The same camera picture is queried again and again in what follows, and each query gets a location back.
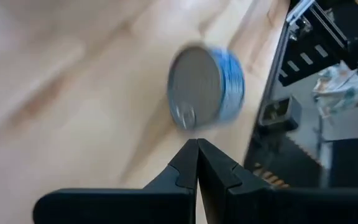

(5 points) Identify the silver rail bracket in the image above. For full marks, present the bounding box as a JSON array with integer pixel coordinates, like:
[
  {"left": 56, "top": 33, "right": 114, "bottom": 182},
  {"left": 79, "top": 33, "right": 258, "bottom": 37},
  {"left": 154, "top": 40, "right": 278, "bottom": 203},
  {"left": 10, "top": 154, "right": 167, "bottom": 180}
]
[{"left": 286, "top": 0, "right": 316, "bottom": 25}]

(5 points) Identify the black aluminium table frame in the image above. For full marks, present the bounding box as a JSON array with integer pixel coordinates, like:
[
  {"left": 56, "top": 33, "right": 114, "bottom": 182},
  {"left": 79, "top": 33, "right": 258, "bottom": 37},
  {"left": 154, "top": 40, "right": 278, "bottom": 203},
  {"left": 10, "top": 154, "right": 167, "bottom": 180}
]
[{"left": 242, "top": 0, "right": 351, "bottom": 175}]

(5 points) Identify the silver lid seafood can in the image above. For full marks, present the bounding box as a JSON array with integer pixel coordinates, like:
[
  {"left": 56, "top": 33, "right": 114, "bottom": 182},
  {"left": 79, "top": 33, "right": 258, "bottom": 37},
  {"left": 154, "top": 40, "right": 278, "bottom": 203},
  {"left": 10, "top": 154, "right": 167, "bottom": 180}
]
[{"left": 166, "top": 43, "right": 247, "bottom": 131}]

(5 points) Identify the black case with grey slots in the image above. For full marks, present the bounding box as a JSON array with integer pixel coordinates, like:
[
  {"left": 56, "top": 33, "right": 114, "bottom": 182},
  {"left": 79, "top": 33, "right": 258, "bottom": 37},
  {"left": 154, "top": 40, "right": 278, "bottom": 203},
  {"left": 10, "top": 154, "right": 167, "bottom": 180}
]
[{"left": 277, "top": 27, "right": 349, "bottom": 87}]

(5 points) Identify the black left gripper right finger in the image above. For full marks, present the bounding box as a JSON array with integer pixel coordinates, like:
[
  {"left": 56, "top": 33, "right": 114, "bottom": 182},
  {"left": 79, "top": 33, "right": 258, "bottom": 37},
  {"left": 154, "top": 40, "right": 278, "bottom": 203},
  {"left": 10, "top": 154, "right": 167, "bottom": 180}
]
[{"left": 197, "top": 138, "right": 358, "bottom": 224}]

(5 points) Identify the black floor cable ramp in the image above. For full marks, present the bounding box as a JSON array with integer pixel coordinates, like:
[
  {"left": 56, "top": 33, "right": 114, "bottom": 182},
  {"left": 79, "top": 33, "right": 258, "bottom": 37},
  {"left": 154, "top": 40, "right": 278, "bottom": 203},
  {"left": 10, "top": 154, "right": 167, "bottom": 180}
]
[{"left": 244, "top": 130, "right": 326, "bottom": 189}]

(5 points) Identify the grey table-level camera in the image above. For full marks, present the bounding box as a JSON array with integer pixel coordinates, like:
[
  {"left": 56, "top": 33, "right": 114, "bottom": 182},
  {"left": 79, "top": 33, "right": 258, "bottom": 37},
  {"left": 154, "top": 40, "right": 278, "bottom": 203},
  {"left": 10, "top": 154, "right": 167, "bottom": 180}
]
[{"left": 258, "top": 95, "right": 303, "bottom": 131}]

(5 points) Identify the teal and white patterned cloth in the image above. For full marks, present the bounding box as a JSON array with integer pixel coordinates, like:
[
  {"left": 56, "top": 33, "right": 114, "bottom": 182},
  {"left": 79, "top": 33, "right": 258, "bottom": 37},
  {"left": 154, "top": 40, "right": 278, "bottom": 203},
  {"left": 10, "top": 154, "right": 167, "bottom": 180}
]
[{"left": 312, "top": 52, "right": 358, "bottom": 118}]

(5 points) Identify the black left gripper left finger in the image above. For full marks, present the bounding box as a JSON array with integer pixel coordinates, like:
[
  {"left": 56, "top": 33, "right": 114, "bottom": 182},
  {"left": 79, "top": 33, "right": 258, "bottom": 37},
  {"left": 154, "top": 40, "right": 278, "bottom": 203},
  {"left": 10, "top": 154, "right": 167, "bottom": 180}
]
[{"left": 32, "top": 138, "right": 200, "bottom": 224}]

